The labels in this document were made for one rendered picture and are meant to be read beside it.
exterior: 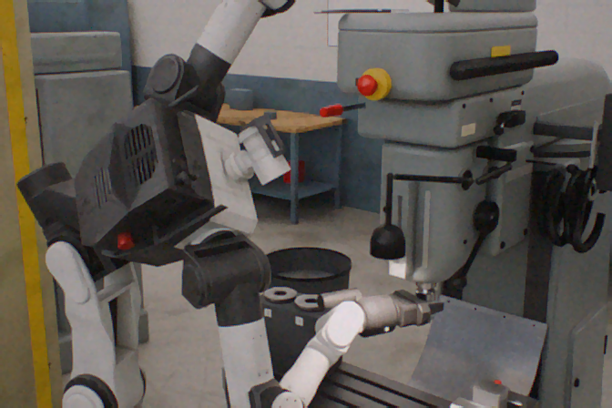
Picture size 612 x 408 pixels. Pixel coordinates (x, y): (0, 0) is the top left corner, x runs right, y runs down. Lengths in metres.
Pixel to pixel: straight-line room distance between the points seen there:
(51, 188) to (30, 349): 1.53
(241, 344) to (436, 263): 0.46
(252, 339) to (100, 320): 0.42
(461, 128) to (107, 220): 0.71
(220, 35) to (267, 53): 5.97
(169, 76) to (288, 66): 5.85
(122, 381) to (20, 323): 1.32
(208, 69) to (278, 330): 0.76
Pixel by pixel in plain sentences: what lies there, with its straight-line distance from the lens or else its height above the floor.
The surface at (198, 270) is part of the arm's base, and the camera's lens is 1.35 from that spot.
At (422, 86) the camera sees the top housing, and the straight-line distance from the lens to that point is 1.38.
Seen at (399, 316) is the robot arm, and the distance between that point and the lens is 1.66.
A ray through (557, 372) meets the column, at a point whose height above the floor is 0.96.
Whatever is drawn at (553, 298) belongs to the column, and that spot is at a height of 1.17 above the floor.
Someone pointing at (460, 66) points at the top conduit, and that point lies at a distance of 1.36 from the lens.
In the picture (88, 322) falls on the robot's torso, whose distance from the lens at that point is 1.71.
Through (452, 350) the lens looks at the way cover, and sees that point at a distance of 2.12.
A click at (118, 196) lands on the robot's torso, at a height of 1.56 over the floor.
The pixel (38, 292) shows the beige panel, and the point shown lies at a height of 0.81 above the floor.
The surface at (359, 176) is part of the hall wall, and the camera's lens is 6.98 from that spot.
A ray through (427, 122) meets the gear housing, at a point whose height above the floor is 1.68.
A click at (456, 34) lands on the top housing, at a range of 1.40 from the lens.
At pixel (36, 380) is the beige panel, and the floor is 0.45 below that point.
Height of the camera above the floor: 1.91
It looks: 15 degrees down
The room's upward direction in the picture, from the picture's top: straight up
